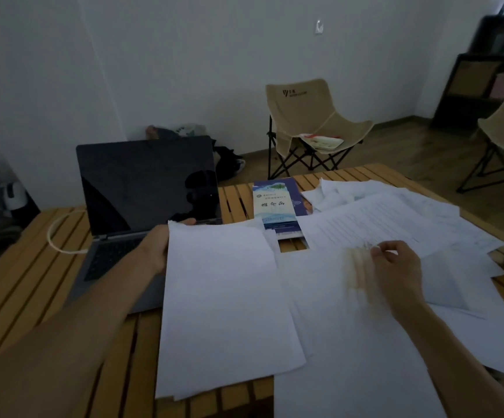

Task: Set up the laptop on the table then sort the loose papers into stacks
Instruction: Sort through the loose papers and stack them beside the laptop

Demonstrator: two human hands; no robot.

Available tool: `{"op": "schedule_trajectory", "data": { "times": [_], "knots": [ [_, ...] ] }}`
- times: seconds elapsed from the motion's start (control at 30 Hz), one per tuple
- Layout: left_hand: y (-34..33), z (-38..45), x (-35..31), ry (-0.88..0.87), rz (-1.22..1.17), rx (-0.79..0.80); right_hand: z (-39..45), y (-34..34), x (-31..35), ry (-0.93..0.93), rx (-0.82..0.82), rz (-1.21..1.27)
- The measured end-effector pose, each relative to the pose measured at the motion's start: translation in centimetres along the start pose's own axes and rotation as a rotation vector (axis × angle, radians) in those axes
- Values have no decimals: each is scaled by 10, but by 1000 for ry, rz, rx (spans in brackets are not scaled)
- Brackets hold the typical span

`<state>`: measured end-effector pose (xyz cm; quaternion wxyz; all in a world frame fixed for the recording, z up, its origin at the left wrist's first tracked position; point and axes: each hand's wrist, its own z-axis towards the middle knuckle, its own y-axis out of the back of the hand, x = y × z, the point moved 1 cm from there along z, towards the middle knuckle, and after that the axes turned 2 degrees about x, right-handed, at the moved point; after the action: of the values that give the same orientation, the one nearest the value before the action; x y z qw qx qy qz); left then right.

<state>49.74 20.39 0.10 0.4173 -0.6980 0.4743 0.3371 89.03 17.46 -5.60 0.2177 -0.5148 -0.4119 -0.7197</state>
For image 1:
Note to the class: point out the person's left hand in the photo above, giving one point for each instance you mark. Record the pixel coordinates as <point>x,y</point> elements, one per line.
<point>156,248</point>

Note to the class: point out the person's right hand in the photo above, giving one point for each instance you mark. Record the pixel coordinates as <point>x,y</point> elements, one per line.
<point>400,276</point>

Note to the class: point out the pile of white papers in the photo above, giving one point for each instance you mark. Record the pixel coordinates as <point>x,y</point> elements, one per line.
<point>408,217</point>

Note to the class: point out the grey laptop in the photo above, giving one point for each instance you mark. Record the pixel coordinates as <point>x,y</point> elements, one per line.
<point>147,182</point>

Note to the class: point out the sorted text document stack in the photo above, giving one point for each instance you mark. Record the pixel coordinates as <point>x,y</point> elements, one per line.
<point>225,309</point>

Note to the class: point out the blue booklet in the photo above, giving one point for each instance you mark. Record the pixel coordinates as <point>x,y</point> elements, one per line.
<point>276,208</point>

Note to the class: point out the person's right forearm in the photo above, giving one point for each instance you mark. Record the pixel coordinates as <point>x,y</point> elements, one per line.
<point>456,365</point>

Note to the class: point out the person's left forearm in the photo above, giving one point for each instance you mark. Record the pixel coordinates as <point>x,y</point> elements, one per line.
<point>60,335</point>

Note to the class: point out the wooden slatted table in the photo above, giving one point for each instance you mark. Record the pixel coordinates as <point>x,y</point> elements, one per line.
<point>16,278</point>

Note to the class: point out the metal paper clips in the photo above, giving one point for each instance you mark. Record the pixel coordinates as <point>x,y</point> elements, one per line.
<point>365,246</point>

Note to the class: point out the white and black appliance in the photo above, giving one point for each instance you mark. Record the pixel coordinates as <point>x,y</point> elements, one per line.
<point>12,198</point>

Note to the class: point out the red and white booklet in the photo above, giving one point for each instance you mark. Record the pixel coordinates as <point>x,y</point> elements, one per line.
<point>321,142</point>

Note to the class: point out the black shelf unit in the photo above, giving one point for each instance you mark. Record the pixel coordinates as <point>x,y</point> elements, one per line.
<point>448,113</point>

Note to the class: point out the woven storage basket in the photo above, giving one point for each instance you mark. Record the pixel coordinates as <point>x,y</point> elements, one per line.
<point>474,78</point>

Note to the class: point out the white wall hook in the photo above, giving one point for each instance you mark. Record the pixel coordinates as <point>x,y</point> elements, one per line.
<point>319,26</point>

